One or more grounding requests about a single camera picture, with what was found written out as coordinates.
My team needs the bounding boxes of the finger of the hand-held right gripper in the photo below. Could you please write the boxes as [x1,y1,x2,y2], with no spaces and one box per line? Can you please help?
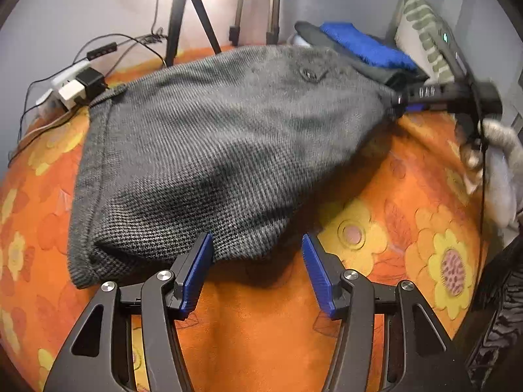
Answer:
[389,82,455,114]

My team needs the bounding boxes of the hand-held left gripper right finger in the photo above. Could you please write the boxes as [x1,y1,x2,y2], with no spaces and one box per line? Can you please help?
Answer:
[301,233,480,392]

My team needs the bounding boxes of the black cable with inline controller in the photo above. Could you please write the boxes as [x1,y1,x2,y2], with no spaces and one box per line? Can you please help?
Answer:
[8,33,168,168]

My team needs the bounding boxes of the grey knit pants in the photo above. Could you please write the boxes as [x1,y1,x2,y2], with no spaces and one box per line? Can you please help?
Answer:
[67,44,403,290]

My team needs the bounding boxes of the green leaf print pillow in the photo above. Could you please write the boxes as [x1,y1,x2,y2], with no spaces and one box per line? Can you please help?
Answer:
[393,0,457,86]

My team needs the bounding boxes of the white power strip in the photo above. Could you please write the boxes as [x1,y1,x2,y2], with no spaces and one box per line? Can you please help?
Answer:
[35,59,93,112]

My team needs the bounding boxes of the orange floral blanket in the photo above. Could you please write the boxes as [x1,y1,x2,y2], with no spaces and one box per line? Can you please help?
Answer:
[0,45,497,392]

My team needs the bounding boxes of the black power adapter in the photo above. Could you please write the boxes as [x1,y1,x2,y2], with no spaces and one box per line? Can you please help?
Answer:
[76,67,108,99]

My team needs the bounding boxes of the blue cloth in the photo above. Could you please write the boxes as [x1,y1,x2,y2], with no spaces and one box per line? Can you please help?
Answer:
[319,22,418,71]

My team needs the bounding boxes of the black cloth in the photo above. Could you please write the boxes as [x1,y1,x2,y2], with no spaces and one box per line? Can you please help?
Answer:
[294,20,430,88]

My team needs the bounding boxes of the black camera tripod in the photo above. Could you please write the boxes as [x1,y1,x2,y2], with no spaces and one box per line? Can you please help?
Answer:
[163,0,223,67]

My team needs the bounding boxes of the metal light stand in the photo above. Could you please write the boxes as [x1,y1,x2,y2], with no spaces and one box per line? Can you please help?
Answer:
[228,0,283,46]

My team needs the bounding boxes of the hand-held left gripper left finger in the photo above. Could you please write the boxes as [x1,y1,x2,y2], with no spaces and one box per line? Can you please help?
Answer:
[43,232,215,392]

